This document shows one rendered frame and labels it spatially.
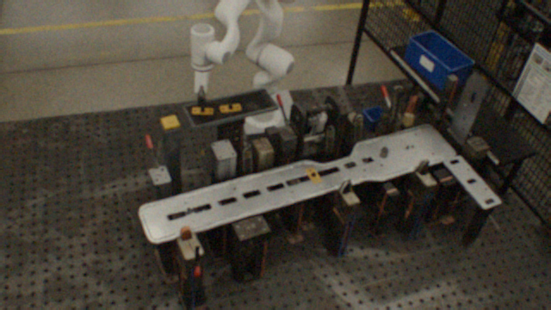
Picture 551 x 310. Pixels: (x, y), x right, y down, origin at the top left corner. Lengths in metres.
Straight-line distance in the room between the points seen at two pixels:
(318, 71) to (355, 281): 2.45
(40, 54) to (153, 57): 0.87
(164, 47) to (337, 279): 2.83
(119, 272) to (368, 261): 1.03
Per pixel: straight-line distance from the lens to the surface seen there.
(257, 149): 2.35
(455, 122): 2.74
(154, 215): 2.22
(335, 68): 4.67
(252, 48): 2.65
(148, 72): 4.50
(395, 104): 2.61
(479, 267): 2.69
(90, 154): 2.90
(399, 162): 2.53
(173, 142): 2.37
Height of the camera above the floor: 2.73
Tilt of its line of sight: 45 degrees down
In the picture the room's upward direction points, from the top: 7 degrees clockwise
